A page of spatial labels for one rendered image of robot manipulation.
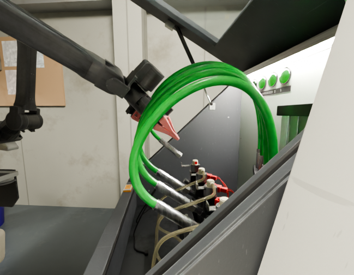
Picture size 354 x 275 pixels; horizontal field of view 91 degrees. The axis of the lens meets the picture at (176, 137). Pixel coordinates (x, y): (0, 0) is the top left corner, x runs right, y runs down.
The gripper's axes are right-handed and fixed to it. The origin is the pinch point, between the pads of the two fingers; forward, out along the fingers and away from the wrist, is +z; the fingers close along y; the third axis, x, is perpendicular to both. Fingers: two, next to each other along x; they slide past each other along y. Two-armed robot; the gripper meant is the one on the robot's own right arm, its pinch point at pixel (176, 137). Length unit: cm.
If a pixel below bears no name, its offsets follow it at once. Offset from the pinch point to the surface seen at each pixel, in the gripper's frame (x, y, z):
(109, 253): -16.7, -26.8, 8.0
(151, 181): -18.2, -5.9, 2.8
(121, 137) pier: 134, -73, -44
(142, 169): -18.6, -5.4, -0.2
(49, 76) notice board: 149, -91, -165
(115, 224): -6.7, -29.3, 5.5
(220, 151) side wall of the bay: 35.5, 3.0, 19.8
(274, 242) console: -34.1, 6.7, 13.4
